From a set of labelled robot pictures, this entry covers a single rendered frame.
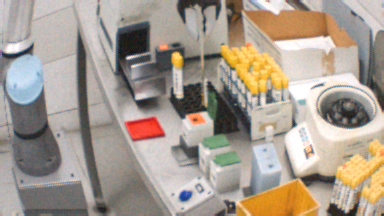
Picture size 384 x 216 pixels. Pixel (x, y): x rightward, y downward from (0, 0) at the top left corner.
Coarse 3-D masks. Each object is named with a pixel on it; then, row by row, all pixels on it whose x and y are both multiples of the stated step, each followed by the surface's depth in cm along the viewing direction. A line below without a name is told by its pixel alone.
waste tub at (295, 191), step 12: (300, 180) 156; (264, 192) 154; (276, 192) 156; (288, 192) 157; (300, 192) 155; (240, 204) 152; (252, 204) 154; (264, 204) 156; (276, 204) 157; (288, 204) 159; (300, 204) 156; (312, 204) 149
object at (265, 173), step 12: (264, 144) 169; (252, 156) 169; (264, 156) 165; (276, 156) 165; (252, 168) 170; (264, 168) 162; (276, 168) 161; (252, 180) 170; (264, 180) 161; (276, 180) 162; (252, 192) 170
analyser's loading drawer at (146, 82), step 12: (120, 60) 214; (132, 60) 209; (144, 60) 210; (132, 72) 205; (144, 72) 206; (156, 72) 207; (132, 84) 203; (144, 84) 201; (156, 84) 202; (144, 96) 202
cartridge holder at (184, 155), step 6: (180, 138) 186; (180, 144) 186; (186, 144) 183; (174, 150) 186; (180, 150) 185; (186, 150) 183; (192, 150) 182; (198, 150) 183; (174, 156) 185; (180, 156) 184; (186, 156) 184; (192, 156) 183; (198, 156) 183; (180, 162) 183; (186, 162) 183; (192, 162) 183
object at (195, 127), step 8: (184, 120) 184; (192, 120) 183; (200, 120) 182; (208, 120) 182; (184, 128) 183; (192, 128) 181; (200, 128) 181; (208, 128) 182; (184, 136) 184; (192, 136) 182; (200, 136) 182; (208, 136) 183; (192, 144) 182
